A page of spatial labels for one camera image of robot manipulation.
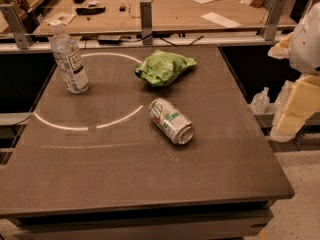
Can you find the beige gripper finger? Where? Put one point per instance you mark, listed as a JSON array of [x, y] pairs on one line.
[[295, 104], [281, 49]]

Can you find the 7up soda can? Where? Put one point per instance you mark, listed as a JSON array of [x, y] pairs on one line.
[[175, 125]]

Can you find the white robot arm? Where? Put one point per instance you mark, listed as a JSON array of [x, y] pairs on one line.
[[304, 50]]

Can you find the small clear sanitizer bottle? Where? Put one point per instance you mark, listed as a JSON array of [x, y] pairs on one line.
[[260, 101]]

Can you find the small white paper slip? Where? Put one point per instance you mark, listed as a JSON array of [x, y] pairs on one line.
[[220, 20]]

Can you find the wooden background desk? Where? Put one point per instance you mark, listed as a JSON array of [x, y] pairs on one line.
[[167, 16]]

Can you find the green crumpled chip bag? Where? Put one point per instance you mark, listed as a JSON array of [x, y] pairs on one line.
[[161, 68]]

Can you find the black power adapter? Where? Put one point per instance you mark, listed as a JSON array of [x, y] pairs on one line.
[[109, 40]]

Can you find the black tool on desk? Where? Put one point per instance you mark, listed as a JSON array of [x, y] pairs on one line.
[[90, 10]]

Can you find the clear plastic water bottle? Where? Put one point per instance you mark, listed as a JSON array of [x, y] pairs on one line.
[[68, 58]]

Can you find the right metal bracket post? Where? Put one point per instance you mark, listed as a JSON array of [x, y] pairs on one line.
[[275, 12]]

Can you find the metal bracket post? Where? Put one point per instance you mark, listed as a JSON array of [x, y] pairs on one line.
[[22, 39], [146, 22], [275, 12]]

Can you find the middle metal bracket post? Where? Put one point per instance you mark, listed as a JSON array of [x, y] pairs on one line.
[[146, 22]]

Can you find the left metal bracket post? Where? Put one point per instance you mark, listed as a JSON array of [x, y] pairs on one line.
[[22, 39]]

